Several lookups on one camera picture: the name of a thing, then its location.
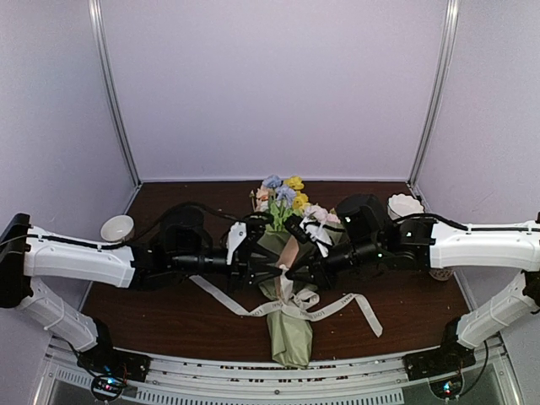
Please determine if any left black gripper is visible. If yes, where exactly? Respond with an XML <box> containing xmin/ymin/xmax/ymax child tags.
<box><xmin>170</xmin><ymin>246</ymin><xmax>283</xmax><ymax>295</ymax></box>

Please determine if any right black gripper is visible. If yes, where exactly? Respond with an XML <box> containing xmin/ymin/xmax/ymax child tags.
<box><xmin>286</xmin><ymin>237</ymin><xmax>384</xmax><ymax>294</ymax></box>

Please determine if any white printed ribbon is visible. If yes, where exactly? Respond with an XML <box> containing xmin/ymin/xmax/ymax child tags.
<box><xmin>190</xmin><ymin>265</ymin><xmax>383</xmax><ymax>338</ymax></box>

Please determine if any pink wrapping paper sheet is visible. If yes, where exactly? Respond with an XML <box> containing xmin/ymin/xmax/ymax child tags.
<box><xmin>259</xmin><ymin>231</ymin><xmax>319</xmax><ymax>369</ymax></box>

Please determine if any pink rose stem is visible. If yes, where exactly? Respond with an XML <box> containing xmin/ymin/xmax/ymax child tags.
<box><xmin>303</xmin><ymin>204</ymin><xmax>340</xmax><ymax>224</ymax></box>

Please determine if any blue flower stem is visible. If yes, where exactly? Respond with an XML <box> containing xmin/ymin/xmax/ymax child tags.
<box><xmin>262</xmin><ymin>175</ymin><xmax>299</xmax><ymax>231</ymax></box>

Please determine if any peach flower stem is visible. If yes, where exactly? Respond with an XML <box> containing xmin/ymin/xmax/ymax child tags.
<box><xmin>249</xmin><ymin>186</ymin><xmax>270</xmax><ymax>212</ymax></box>

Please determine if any pale yellow flower stem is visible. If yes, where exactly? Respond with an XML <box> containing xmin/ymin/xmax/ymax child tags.
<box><xmin>267</xmin><ymin>198</ymin><xmax>294</xmax><ymax>232</ymax></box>

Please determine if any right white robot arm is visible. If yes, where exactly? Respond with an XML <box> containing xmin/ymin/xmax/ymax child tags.
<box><xmin>285</xmin><ymin>194</ymin><xmax>539</xmax><ymax>373</ymax></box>

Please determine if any right white scalloped bowl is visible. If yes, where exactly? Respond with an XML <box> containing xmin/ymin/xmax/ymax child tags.
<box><xmin>386</xmin><ymin>193</ymin><xmax>424</xmax><ymax>219</ymax></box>

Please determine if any white patterned mug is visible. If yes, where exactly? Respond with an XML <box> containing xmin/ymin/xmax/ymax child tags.
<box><xmin>429</xmin><ymin>268</ymin><xmax>454</xmax><ymax>282</ymax></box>

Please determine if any left white patterned bowl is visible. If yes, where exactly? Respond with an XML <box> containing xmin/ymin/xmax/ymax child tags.
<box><xmin>100</xmin><ymin>215</ymin><xmax>135</xmax><ymax>242</ymax></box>

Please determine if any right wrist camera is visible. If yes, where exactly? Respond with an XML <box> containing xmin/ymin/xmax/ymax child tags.
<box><xmin>284</xmin><ymin>215</ymin><xmax>334</xmax><ymax>257</ymax></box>

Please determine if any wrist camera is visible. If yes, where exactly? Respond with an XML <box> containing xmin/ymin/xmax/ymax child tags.
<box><xmin>284</xmin><ymin>215</ymin><xmax>334</xmax><ymax>257</ymax></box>
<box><xmin>226</xmin><ymin>222</ymin><xmax>247</xmax><ymax>266</ymax></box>

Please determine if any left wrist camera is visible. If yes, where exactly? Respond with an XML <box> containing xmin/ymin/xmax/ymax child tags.
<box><xmin>226</xmin><ymin>222</ymin><xmax>247</xmax><ymax>266</ymax></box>

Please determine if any front aluminium rail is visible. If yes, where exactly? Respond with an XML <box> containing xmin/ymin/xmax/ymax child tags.
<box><xmin>41</xmin><ymin>332</ymin><xmax>514</xmax><ymax>405</ymax></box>

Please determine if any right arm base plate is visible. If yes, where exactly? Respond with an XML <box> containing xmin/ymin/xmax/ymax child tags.
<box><xmin>403</xmin><ymin>348</ymin><xmax>476</xmax><ymax>400</ymax></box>

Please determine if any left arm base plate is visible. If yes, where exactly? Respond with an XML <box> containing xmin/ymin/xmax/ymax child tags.
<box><xmin>75</xmin><ymin>351</ymin><xmax>151</xmax><ymax>402</ymax></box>

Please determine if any right aluminium frame post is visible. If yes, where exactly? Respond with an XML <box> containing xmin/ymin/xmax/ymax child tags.
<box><xmin>408</xmin><ymin>0</ymin><xmax>461</xmax><ymax>190</ymax></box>

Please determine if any aluminium frame post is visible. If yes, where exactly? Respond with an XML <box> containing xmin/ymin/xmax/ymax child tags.
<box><xmin>88</xmin><ymin>0</ymin><xmax>142</xmax><ymax>187</ymax></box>
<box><xmin>408</xmin><ymin>0</ymin><xmax>461</xmax><ymax>190</ymax></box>

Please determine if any left aluminium frame post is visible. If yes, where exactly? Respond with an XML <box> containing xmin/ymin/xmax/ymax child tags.
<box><xmin>88</xmin><ymin>0</ymin><xmax>142</xmax><ymax>187</ymax></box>

